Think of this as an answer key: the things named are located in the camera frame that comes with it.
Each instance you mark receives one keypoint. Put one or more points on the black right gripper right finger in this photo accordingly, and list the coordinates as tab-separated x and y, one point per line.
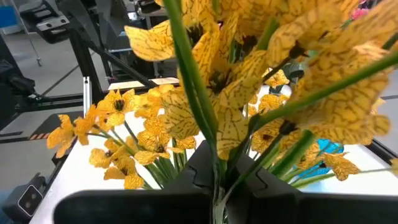
311	208

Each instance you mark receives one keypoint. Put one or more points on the pale orange-yellow flower bunch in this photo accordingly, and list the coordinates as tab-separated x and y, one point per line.
118	104

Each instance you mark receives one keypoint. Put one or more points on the pink artificial flower bunch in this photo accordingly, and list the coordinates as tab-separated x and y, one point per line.
359	13

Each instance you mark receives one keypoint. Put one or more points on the yellow veined flower bunch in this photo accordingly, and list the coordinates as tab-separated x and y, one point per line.
342	102

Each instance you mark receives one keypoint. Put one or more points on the silver aluminium post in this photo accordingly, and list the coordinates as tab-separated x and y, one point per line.
88	91

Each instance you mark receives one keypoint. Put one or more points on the black aluminium table frame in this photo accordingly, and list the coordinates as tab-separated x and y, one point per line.
84	62

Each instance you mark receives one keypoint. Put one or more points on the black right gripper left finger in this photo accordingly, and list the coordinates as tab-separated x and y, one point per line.
133	208

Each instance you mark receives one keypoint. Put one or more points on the blue glass vase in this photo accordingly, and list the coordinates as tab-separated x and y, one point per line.
329	146

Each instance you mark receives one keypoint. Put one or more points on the black floor mat striped edge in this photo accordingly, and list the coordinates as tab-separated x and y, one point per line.
56	124

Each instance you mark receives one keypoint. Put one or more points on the black table-level camera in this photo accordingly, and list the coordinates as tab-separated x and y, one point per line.
29	200

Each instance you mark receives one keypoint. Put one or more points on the light wooden side board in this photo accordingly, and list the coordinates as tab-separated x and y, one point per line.
133	84

